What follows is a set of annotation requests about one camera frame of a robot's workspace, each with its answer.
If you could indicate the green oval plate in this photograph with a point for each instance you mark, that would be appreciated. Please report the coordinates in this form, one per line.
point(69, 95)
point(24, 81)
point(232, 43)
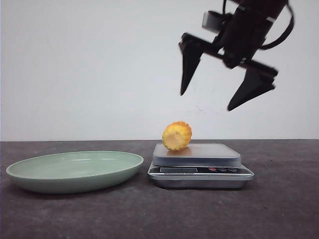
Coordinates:
point(74, 172)

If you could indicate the yellow corn cob piece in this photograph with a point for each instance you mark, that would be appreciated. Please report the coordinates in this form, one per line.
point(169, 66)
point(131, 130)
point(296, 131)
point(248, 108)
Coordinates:
point(176, 136)

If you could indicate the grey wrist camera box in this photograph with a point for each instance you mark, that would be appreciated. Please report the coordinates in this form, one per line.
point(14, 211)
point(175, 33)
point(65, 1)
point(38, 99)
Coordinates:
point(214, 21)

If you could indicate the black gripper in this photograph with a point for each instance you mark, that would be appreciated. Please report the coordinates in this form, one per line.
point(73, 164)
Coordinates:
point(236, 44)

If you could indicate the silver digital kitchen scale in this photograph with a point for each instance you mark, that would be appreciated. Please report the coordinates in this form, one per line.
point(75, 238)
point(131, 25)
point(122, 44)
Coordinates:
point(199, 165)

